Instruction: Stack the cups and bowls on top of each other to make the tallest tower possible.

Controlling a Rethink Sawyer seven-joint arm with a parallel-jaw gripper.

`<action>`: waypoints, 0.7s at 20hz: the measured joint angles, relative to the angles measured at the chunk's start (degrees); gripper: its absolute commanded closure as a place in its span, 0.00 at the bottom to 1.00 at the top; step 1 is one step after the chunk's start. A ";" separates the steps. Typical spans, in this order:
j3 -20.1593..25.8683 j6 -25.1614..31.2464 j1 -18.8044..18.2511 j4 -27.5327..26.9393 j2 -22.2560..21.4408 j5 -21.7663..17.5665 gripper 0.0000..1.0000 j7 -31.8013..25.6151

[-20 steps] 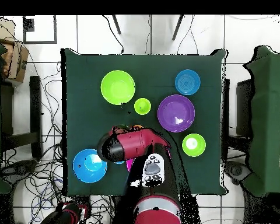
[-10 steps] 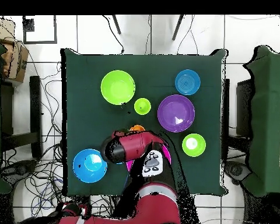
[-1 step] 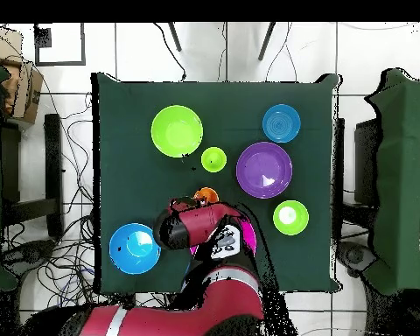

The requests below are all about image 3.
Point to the orange plastic cup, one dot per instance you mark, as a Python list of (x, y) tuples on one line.
[(208, 193)]

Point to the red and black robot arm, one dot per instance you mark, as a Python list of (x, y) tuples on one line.
[(203, 220)]

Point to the green plastic cup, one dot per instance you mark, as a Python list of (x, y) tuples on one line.
[(213, 159)]

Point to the purple plastic bowl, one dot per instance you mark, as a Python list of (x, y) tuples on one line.
[(262, 168)]

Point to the pink plastic bowl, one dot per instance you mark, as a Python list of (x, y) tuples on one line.
[(249, 234)]

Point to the large green plastic bowl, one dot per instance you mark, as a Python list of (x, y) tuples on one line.
[(176, 131)]

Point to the dark green tablecloth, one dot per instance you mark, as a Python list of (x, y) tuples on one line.
[(231, 105)]

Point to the small green ribbed bowl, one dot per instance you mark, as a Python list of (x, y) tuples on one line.
[(290, 217)]

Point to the small blue patterned bowl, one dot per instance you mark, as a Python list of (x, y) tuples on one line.
[(281, 123)]

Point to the large blue plastic bowl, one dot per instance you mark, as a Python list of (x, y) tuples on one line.
[(134, 248)]

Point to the black tripod leg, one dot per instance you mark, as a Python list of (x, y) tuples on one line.
[(175, 36), (267, 42)]

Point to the black metal stand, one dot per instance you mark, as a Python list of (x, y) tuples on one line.
[(53, 175)]

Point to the cardboard box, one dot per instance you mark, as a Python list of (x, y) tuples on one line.
[(3, 45), (26, 91)]

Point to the grey pedestal foot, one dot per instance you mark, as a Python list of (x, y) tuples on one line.
[(31, 253), (355, 255)]

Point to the black square frame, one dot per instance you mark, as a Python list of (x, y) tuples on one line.
[(42, 37)]

